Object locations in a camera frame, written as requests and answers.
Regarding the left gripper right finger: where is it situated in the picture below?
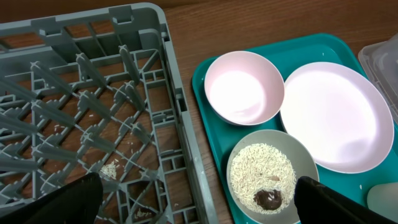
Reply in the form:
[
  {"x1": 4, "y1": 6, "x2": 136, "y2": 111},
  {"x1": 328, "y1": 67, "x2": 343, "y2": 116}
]
[{"x1": 294, "y1": 176, "x2": 397, "y2": 224}]

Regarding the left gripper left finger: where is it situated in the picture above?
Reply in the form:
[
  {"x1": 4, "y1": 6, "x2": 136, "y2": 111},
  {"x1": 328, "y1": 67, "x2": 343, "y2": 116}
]
[{"x1": 1, "y1": 172, "x2": 103, "y2": 224}]

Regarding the brown food lump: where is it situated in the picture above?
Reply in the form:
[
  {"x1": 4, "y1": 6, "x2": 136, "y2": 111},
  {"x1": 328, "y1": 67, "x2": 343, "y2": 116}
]
[{"x1": 254, "y1": 190, "x2": 282, "y2": 210}]

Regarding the grey bowl with rice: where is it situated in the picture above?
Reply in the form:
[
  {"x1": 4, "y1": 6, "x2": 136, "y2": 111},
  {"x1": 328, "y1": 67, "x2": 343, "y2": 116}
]
[{"x1": 226, "y1": 130, "x2": 319, "y2": 223}]

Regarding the white plastic cup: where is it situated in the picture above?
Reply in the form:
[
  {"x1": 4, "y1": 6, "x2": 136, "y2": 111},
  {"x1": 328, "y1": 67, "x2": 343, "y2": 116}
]
[{"x1": 367, "y1": 182, "x2": 398, "y2": 222}]

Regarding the white rice pile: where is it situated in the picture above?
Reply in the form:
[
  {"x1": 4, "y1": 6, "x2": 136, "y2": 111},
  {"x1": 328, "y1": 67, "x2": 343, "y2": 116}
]
[{"x1": 229, "y1": 143, "x2": 296, "y2": 215}]

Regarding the grey dishwasher rack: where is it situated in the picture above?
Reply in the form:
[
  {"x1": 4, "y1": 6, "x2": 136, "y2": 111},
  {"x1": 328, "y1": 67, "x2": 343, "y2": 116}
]
[{"x1": 1, "y1": 2, "x2": 218, "y2": 223}]

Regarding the pink round plate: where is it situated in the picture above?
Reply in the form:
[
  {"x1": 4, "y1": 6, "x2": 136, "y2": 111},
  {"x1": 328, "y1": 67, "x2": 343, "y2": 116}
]
[{"x1": 280, "y1": 62, "x2": 394, "y2": 174}]

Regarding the pink empty bowl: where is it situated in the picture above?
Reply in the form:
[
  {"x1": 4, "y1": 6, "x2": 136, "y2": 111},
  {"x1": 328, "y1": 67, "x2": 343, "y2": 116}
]
[{"x1": 204, "y1": 51, "x2": 285, "y2": 126}]

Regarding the teal serving tray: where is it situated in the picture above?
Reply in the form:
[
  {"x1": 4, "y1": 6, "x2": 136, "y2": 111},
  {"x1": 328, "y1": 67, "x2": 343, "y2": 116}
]
[{"x1": 192, "y1": 33, "x2": 397, "y2": 224}]

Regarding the clear plastic bin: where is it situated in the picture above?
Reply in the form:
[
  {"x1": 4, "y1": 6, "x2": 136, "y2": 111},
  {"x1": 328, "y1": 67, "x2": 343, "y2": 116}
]
[{"x1": 358, "y1": 34, "x2": 397, "y2": 123}]

